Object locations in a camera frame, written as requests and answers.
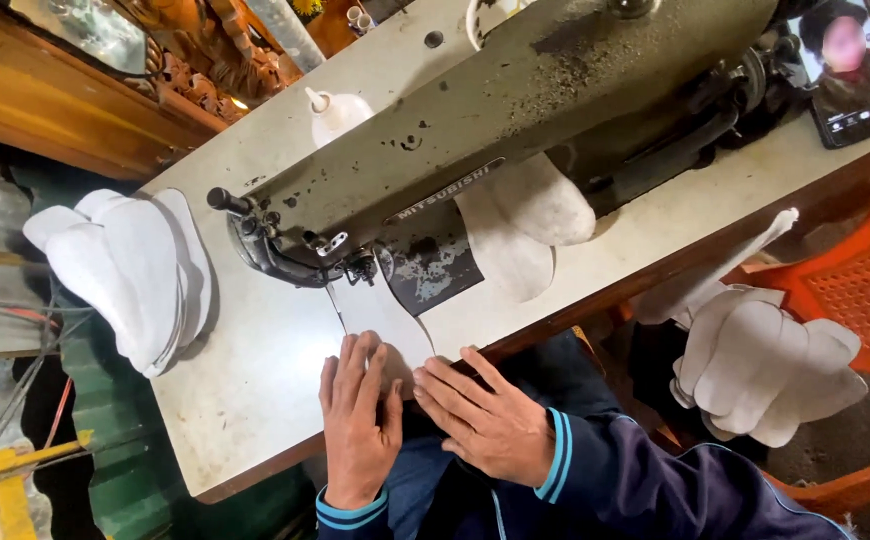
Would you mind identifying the person's left hand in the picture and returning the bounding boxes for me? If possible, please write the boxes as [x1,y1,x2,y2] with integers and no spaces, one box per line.
[318,331,405,512]

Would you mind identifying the person's right hand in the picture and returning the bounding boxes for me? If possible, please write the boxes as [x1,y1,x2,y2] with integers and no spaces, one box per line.
[412,346,557,489]

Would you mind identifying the white fabric insole piece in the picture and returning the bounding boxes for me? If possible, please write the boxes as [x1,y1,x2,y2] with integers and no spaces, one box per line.
[325,268,437,376]

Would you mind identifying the person's dark blue trousers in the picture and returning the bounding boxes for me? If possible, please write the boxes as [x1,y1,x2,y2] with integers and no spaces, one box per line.
[384,328,631,540]

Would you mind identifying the green corrugated panel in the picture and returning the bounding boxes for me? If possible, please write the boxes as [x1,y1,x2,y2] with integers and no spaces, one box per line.
[58,296,318,540]

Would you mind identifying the heap of white cut insoles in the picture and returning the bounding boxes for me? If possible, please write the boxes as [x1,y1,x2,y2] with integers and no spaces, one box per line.
[629,207,870,450]

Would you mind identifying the stack of white sewn insoles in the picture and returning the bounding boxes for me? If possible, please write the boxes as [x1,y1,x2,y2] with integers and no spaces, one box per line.
[22,187,213,379]

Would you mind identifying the white plastic squeeze bottle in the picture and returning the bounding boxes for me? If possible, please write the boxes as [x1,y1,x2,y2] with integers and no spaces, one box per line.
[304,87,375,150]

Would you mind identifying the olive green sewing machine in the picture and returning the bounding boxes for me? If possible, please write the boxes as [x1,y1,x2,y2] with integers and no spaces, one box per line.
[205,0,807,318]

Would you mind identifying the orange plastic chair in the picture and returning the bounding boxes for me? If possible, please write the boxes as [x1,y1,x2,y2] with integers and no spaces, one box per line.
[723,175,870,522]

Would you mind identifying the white round container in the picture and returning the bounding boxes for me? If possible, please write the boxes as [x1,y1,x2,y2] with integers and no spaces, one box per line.
[465,0,535,51]

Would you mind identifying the carved wooden furniture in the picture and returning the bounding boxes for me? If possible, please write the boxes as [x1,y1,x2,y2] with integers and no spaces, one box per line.
[0,0,303,183]

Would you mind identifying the black smartphone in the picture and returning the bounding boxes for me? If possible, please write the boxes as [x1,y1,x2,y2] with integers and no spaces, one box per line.
[783,0,870,150]

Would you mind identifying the bundle of grey cables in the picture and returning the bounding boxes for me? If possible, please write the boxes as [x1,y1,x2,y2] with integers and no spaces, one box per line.
[0,283,96,470]

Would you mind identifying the yellow metal frame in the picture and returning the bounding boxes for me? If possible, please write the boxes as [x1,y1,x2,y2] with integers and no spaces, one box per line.
[0,429,96,540]

